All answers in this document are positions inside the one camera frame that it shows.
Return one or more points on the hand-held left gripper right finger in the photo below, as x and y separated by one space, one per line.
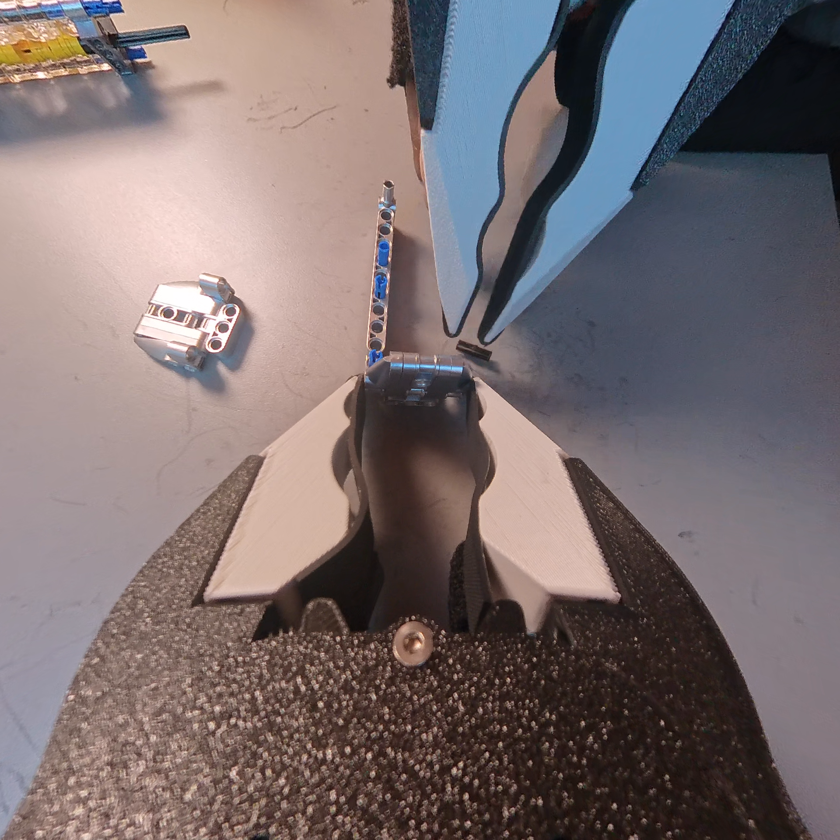
544 525

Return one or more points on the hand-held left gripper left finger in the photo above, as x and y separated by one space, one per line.
289 518

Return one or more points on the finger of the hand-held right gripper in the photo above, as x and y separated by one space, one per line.
649 79
472 98

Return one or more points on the long grey beam with pins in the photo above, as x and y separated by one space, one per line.
382 229

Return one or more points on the small black pin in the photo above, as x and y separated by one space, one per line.
474 350

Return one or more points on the silver engine block piece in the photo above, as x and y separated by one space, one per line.
420 371
187 321

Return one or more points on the person's black clothing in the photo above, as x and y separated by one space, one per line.
774 98

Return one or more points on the transparent brick assembly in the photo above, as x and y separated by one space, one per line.
52 39

